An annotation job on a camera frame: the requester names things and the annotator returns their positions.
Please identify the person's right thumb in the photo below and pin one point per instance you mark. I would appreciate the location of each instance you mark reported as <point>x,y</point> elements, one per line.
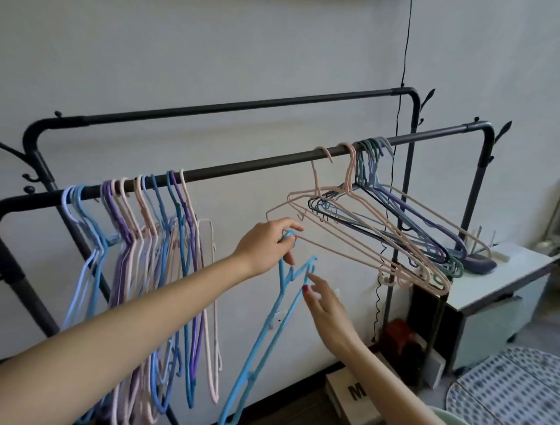
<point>309,302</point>

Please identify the brown cardboard box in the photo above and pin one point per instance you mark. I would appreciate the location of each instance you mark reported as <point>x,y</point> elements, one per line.
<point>345,394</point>

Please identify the person's left thumb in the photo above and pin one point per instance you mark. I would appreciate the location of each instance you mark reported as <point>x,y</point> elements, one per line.
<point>286,226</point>

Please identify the blue plastic clothes hanger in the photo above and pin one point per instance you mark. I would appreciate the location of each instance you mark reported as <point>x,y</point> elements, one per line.
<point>283,276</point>

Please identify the white wall hook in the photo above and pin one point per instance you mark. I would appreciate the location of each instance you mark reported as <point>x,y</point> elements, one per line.
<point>279,316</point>

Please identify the black upright box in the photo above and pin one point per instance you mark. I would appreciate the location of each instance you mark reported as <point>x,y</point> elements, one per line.
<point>422,311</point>

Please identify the person's left forearm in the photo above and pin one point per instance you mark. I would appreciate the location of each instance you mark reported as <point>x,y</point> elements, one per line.
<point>131,332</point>

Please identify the person's right forearm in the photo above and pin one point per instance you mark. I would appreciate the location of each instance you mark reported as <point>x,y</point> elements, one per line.
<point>376,385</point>

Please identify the small white flat box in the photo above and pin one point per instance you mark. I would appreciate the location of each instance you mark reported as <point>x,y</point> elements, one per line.
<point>509,256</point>

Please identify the black metal garment rack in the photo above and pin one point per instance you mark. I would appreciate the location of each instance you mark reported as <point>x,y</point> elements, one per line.
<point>262,163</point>

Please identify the light green basin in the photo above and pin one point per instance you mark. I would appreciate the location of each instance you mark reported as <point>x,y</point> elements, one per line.
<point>431,416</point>

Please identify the person's left hand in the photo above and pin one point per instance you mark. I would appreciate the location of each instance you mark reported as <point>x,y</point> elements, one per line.
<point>258,247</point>

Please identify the dark blue oval holder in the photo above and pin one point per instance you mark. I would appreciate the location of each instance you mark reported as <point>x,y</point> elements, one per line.
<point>479,265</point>

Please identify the white low cabinet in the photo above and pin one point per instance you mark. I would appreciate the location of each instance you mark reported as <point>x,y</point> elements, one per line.
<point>494,280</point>

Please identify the dotted white round cushion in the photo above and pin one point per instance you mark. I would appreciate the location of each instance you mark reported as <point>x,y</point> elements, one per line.
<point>507,385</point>

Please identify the person's right hand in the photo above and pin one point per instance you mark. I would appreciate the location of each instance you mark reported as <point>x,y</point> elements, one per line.
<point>330,317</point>

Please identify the white rounded object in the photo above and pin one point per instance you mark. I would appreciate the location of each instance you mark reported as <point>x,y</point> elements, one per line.
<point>547,247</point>

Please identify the bunch of pastel hangers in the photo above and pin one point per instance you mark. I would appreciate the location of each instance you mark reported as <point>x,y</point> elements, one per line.
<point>352,168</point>
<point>127,227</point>

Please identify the red and black device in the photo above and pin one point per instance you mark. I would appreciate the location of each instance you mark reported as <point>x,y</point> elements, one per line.
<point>399,335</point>

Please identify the white box with grey side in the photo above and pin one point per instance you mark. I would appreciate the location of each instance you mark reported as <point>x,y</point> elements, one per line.
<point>434,367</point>

